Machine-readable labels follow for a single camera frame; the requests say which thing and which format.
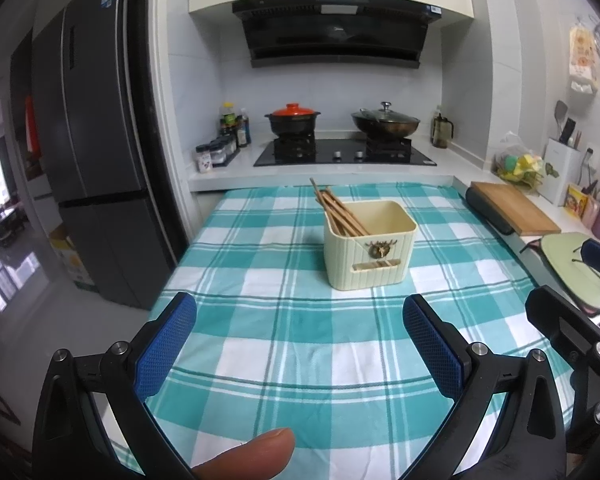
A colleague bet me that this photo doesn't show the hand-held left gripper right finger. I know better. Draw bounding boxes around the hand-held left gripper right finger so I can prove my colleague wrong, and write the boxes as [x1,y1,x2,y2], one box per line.
[402,294,570,480]

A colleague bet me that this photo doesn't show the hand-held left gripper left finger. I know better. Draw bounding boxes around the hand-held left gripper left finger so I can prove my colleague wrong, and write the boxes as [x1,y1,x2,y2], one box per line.
[32,291,197,480]

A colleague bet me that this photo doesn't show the cream utensil holder box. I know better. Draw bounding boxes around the cream utensil holder box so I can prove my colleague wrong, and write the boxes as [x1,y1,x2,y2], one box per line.
[323,200,419,291]

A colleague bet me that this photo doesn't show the bunch of wooden chopsticks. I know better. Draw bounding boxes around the bunch of wooden chopsticks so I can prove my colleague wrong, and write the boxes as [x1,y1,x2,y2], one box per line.
[309,176,372,237]

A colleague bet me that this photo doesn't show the person's left hand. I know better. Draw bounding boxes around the person's left hand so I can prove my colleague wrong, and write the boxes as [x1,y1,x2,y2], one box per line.
[190,427,297,480]

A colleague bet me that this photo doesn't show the dark framed eyeglasses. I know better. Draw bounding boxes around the dark framed eyeglasses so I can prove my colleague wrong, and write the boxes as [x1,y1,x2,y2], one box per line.
[569,246,600,288]

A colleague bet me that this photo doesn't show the light green cutting board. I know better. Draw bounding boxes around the light green cutting board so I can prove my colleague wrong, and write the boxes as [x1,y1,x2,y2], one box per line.
[539,232,600,317]

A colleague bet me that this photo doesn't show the white knife holder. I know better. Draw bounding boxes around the white knife holder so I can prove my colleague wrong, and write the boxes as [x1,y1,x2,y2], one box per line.
[544,139,586,207]

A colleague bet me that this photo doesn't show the wooden cutting board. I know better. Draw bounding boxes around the wooden cutting board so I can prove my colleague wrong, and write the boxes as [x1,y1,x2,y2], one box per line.
[470,181,562,237]

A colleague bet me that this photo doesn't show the teal white checked tablecloth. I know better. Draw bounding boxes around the teal white checked tablecloth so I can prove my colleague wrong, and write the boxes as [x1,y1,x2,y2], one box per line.
[87,182,576,480]

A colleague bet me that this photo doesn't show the plastic bag of sponges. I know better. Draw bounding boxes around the plastic bag of sponges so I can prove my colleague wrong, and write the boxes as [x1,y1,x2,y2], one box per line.
[492,131,548,193]

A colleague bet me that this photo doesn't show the cardboard box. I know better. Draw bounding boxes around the cardboard box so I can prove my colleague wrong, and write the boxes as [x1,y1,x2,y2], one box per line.
[47,225,93,291]

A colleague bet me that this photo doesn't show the spice jars and bottles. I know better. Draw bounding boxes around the spice jars and bottles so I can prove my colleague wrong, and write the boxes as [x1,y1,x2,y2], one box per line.
[207,135,238,166]

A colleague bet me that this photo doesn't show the dark dining furniture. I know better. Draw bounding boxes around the dark dining furniture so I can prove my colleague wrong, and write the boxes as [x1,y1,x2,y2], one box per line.
[0,207,23,248]

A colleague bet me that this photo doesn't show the hanging printed paper bag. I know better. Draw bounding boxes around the hanging printed paper bag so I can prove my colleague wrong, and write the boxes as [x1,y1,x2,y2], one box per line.
[567,25,600,95]

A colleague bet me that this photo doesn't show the dark water jug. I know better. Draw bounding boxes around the dark water jug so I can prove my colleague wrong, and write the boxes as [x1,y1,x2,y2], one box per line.
[431,105,453,149]

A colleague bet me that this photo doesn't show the black glass gas hob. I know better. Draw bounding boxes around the black glass gas hob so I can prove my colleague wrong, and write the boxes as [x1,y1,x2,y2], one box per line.
[253,137,437,167]

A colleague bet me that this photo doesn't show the grey refrigerator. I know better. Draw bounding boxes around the grey refrigerator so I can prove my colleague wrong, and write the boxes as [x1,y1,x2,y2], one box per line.
[30,0,178,311]

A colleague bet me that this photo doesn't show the wok with glass lid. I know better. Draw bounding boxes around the wok with glass lid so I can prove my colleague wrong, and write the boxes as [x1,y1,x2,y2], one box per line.
[351,101,422,141]

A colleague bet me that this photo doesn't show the dark sauce bottle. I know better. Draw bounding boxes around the dark sauce bottle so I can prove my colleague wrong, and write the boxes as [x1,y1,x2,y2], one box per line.
[236,108,252,148]

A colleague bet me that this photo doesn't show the black clay pot red lid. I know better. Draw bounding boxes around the black clay pot red lid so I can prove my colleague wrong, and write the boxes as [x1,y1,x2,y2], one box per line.
[265,103,322,137]

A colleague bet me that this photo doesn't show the red hanging cloth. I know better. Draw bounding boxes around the red hanging cloth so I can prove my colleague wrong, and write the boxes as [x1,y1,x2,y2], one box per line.
[24,95,42,153]

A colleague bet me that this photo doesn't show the black range hood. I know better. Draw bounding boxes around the black range hood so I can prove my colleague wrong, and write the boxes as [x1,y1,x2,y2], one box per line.
[231,0,443,70]

